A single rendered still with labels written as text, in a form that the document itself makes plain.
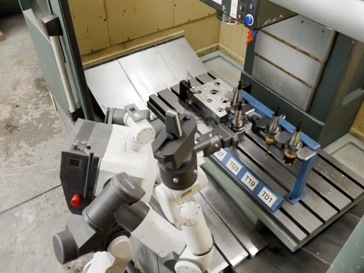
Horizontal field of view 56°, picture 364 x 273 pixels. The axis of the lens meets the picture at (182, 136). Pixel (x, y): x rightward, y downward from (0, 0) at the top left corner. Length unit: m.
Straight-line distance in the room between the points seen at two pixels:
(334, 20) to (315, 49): 1.52
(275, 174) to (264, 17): 0.78
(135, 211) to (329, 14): 0.72
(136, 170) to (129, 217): 0.16
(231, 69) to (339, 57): 1.27
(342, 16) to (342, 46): 1.49
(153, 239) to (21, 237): 1.84
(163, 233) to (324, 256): 0.87
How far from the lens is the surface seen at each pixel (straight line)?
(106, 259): 1.52
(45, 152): 3.23
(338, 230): 1.79
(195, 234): 0.92
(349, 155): 2.42
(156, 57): 2.67
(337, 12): 0.40
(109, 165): 1.06
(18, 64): 4.57
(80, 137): 1.15
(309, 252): 1.68
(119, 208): 0.96
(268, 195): 1.57
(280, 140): 1.42
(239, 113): 1.39
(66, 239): 1.33
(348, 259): 0.61
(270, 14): 1.27
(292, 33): 1.99
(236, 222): 1.70
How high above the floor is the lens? 2.16
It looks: 44 degrees down
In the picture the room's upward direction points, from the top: straight up
